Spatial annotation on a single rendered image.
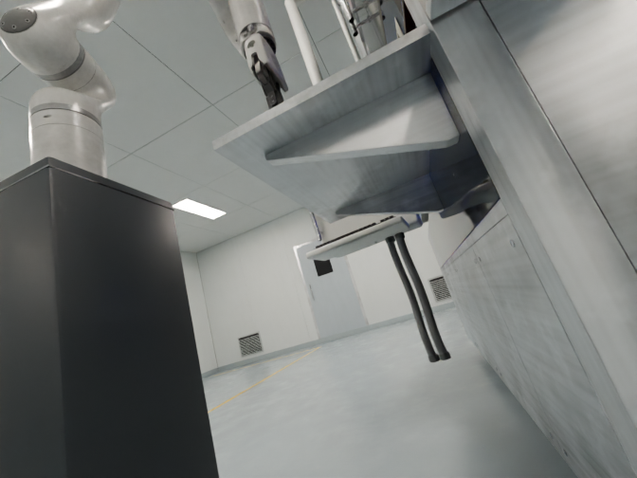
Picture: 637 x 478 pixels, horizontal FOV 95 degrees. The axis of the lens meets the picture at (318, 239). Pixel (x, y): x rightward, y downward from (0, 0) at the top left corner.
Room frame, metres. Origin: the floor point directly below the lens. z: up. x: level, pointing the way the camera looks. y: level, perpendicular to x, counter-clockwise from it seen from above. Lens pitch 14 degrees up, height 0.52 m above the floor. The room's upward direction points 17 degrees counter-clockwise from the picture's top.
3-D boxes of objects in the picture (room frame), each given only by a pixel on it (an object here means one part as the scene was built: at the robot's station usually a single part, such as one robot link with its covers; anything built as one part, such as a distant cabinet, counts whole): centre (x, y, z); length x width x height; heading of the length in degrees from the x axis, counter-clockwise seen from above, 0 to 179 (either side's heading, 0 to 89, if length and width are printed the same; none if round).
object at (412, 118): (0.50, -0.11, 0.80); 0.34 x 0.03 x 0.13; 73
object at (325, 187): (0.74, -0.19, 0.87); 0.70 x 0.48 x 0.02; 163
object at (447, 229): (1.35, -0.55, 0.73); 1.98 x 0.01 x 0.25; 163
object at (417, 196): (0.98, -0.26, 0.80); 0.34 x 0.03 x 0.13; 73
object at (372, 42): (1.03, -0.46, 1.51); 0.47 x 0.01 x 0.59; 163
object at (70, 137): (0.51, 0.45, 0.95); 0.19 x 0.19 x 0.18
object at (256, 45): (0.55, 0.00, 1.09); 0.10 x 0.07 x 0.11; 163
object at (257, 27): (0.54, 0.00, 1.15); 0.09 x 0.08 x 0.03; 163
